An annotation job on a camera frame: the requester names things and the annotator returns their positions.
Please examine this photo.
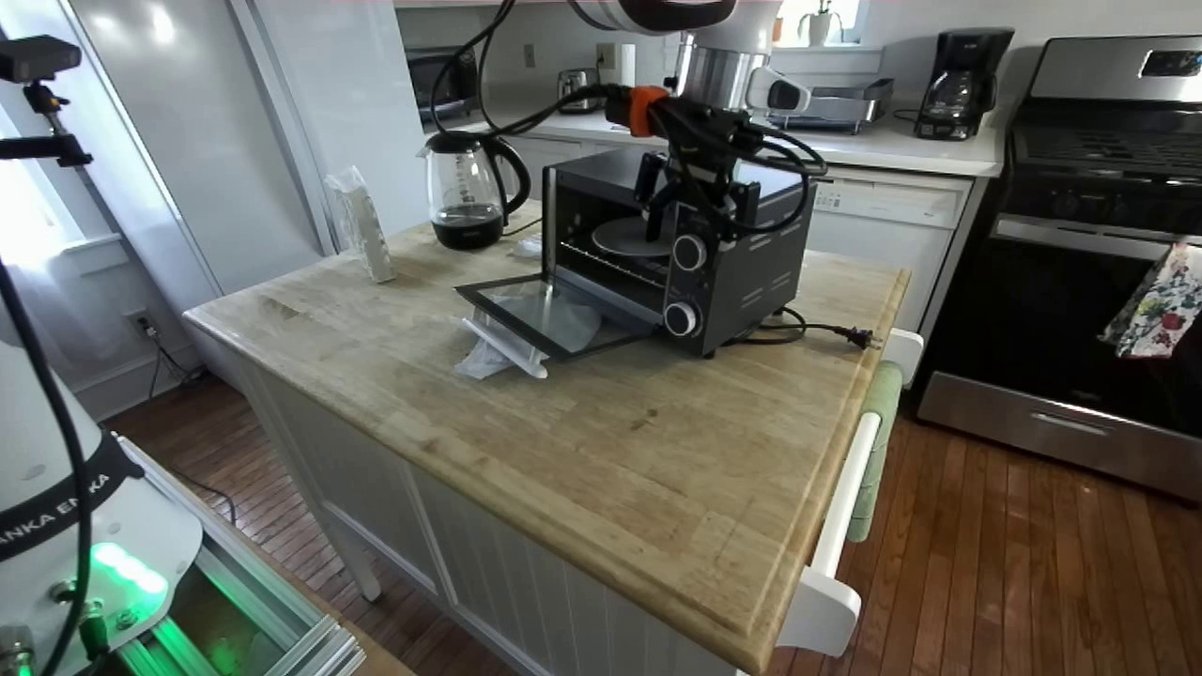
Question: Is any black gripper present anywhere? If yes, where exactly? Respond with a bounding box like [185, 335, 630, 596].
[630, 89, 762, 241]

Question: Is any black oven knob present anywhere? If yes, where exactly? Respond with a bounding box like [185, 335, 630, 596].
[671, 231, 707, 270]
[661, 300, 698, 338]

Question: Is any glass electric kettle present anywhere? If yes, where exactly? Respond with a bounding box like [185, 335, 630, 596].
[424, 132, 531, 253]

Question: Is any floral dish towel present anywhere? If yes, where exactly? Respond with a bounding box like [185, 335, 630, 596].
[1099, 238, 1202, 359]

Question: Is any green hanging towel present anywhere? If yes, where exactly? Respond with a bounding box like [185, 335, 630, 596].
[849, 365, 904, 541]

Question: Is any white dishwasher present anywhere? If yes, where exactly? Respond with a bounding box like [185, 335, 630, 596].
[806, 170, 968, 335]

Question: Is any black coffee maker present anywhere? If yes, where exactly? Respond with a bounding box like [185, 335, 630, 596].
[914, 31, 1011, 142]

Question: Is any black oven power cord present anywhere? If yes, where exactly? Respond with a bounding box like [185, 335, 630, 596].
[747, 305, 874, 354]

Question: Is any white refrigerator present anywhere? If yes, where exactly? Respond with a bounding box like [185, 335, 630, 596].
[62, 0, 424, 311]

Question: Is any white floral napkin holder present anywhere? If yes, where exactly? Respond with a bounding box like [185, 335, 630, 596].
[325, 165, 394, 280]

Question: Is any stainless steel stove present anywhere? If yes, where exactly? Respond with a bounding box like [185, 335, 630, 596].
[915, 35, 1202, 504]

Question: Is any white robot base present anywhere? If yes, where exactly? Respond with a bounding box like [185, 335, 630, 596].
[0, 298, 367, 676]

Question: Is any dish drying rack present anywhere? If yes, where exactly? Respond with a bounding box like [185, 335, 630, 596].
[766, 80, 895, 132]

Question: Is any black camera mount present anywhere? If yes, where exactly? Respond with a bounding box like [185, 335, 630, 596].
[0, 35, 91, 165]

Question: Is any grey plate inside oven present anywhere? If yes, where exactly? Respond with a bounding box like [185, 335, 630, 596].
[591, 216, 667, 258]

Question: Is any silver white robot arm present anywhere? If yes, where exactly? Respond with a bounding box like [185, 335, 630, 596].
[571, 0, 781, 238]

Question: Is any black toaster oven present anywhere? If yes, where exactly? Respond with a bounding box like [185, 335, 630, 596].
[461, 150, 820, 372]

